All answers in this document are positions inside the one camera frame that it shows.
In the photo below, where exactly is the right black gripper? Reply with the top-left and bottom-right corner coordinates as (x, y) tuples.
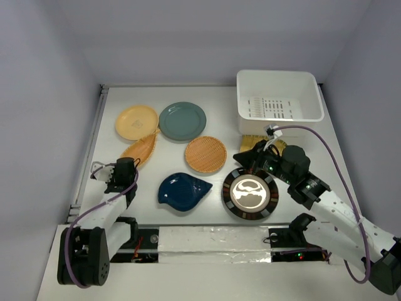
(232, 139), (294, 185)

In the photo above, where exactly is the aluminium frame rail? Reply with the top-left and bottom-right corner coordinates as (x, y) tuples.
(65, 85), (109, 224)

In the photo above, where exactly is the white plastic bin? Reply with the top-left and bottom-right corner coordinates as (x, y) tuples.
(236, 70), (325, 135)

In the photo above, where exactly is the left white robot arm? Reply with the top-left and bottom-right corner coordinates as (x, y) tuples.
(57, 157), (140, 288)

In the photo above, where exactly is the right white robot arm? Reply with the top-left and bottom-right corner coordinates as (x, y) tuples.
(233, 142), (400, 295)

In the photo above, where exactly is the teal round plate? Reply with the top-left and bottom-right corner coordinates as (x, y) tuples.
(159, 102), (207, 142)

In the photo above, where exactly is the dark round patterned plate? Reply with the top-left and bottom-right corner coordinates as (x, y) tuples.
(222, 167), (279, 221)

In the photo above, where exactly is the yellow round plate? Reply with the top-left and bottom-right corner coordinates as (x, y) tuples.
(115, 105), (159, 140)

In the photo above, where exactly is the dark blue leaf-shaped plate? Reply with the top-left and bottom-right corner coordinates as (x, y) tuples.
(157, 172), (213, 212)

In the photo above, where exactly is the yellow woven bamboo tray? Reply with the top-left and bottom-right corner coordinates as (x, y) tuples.
(239, 135), (287, 154)

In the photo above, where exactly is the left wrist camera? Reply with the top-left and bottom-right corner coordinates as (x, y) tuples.
(90, 161), (115, 183)

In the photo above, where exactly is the silver foil taped panel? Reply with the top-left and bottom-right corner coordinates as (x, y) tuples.
(157, 226), (271, 264)

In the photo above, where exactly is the orange woven boat-shaped basket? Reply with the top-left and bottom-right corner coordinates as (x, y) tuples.
(120, 128), (160, 167)

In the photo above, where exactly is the round woven orange basket plate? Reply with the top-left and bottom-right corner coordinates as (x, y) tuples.
(185, 136), (227, 173)

